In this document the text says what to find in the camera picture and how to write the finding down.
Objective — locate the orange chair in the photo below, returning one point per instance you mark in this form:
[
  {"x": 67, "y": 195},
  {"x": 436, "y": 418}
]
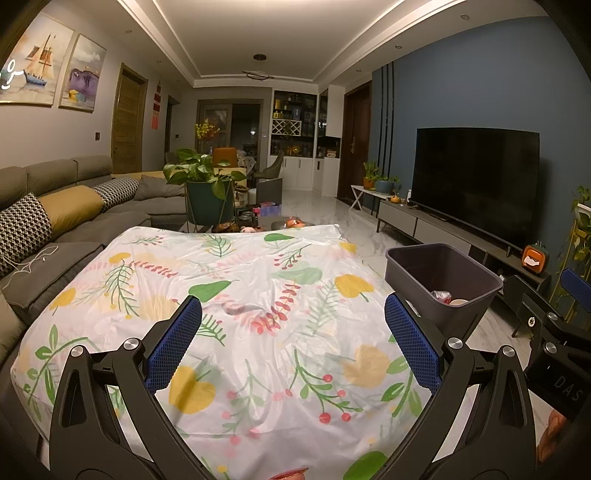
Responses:
[{"x": 225, "y": 157}]

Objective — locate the large black white patterned cushion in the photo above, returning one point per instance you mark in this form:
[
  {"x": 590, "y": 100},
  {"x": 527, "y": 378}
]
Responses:
[{"x": 23, "y": 230}]

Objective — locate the person's left hand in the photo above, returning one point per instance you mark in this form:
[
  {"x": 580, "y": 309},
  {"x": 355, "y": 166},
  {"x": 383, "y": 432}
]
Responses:
[{"x": 292, "y": 474}]

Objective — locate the black television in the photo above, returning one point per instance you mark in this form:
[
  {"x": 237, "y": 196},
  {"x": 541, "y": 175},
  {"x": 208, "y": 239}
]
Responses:
[{"x": 475, "y": 184}]

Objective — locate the dark wooden door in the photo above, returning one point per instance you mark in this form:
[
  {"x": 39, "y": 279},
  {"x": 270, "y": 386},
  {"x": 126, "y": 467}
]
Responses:
[{"x": 355, "y": 143}]

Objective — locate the grey chair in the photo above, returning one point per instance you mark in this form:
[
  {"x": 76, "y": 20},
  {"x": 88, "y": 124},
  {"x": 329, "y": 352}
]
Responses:
[{"x": 270, "y": 175}]

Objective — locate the purple painting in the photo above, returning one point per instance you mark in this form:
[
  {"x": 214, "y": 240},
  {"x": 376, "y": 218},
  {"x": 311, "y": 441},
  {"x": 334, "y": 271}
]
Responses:
[{"x": 83, "y": 76}]

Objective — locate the yellow flowers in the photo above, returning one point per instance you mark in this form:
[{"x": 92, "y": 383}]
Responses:
[{"x": 207, "y": 129}]

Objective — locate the plant in orange pot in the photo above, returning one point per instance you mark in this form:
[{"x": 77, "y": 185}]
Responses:
[{"x": 369, "y": 177}]

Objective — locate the purple container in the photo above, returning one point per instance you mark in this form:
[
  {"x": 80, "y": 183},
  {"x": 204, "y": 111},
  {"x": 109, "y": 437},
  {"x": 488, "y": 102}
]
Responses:
[{"x": 270, "y": 210}]

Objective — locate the grey plastic bin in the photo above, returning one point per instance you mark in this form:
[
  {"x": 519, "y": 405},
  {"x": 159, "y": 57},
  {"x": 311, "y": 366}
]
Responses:
[{"x": 415, "y": 277}]

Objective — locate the person's right hand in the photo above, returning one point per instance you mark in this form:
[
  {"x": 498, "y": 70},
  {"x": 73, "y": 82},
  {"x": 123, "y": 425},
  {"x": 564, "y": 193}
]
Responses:
[{"x": 553, "y": 436}]

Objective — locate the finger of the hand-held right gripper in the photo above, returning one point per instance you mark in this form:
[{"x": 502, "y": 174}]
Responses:
[
  {"x": 576, "y": 282},
  {"x": 531, "y": 318}
]

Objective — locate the floral tablecloth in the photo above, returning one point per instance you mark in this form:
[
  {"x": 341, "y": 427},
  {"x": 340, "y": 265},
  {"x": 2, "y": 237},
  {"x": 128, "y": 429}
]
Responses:
[{"x": 258, "y": 277}]

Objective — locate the plant in blue pot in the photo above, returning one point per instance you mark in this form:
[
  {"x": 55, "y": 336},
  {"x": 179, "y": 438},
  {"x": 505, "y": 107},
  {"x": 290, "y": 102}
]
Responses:
[{"x": 385, "y": 185}]

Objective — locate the yellow cushion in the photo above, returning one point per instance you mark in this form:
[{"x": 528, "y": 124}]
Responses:
[{"x": 71, "y": 207}]

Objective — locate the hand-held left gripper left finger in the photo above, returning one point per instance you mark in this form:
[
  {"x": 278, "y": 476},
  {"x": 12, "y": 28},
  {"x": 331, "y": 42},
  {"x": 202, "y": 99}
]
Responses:
[{"x": 178, "y": 341}]

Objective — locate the small black white patterned cushion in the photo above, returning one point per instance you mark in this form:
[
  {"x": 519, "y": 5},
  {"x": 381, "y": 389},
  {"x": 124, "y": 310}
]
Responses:
[{"x": 115, "y": 191}]

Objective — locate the large potted green plant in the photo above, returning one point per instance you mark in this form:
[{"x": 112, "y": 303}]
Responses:
[{"x": 207, "y": 194}]

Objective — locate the grey television stand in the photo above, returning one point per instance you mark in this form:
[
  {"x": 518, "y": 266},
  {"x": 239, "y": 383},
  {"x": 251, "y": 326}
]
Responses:
[{"x": 425, "y": 221}]

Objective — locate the light wooden door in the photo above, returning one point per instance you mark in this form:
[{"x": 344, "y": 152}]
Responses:
[{"x": 129, "y": 120}]

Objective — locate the sailboat painting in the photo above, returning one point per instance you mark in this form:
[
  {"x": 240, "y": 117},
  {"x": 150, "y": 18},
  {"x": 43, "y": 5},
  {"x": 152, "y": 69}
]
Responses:
[{"x": 39, "y": 60}]

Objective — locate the white display cabinet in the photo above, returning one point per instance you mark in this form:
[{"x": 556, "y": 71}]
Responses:
[{"x": 300, "y": 147}]

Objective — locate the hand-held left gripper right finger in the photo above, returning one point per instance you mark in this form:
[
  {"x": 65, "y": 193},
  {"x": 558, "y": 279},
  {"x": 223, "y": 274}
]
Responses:
[{"x": 411, "y": 341}]

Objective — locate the white side table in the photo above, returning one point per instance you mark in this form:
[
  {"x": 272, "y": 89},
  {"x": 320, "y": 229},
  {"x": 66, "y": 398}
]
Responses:
[{"x": 364, "y": 191}]

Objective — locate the dark coffee table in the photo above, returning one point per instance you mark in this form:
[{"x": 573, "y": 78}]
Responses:
[{"x": 272, "y": 225}]

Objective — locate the grey sofa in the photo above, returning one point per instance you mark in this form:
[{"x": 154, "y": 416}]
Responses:
[{"x": 120, "y": 221}]

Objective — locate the red wall hangings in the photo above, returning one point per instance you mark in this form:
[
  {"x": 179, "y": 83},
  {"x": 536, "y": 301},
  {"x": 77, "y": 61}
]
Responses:
[{"x": 156, "y": 108}]

